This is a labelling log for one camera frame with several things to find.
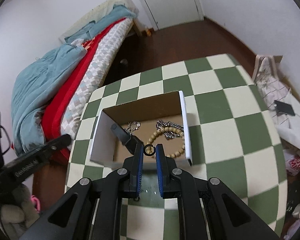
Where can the black smart band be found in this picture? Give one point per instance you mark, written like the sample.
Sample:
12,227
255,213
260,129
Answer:
131,142

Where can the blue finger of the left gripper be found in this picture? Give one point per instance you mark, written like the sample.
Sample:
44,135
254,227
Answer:
14,173

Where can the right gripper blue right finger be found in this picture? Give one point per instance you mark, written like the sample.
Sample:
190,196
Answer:
207,209

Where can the teal blanket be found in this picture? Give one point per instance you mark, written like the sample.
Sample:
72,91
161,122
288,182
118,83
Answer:
33,88

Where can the pink plastic object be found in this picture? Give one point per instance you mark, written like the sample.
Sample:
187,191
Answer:
36,203

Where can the red white plastic bag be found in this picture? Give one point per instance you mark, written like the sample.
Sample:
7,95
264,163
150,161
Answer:
292,163

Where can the open cardboard box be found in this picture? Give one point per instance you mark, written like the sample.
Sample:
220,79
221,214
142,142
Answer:
106,149

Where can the white patterned cloth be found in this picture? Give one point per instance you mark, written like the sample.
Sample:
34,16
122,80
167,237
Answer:
271,88

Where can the green white checkered tablecloth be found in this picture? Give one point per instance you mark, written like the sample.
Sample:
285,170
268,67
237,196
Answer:
232,135

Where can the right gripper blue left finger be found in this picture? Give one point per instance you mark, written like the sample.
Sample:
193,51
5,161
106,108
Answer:
91,209

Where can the white door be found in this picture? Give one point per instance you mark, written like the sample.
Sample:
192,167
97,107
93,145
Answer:
167,13

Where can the checkered mattress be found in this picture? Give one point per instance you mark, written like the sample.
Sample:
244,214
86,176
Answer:
94,76

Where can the red bed sheet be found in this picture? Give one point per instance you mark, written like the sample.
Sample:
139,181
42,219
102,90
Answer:
55,107

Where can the black smartphone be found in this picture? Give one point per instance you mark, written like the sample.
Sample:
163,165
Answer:
284,108

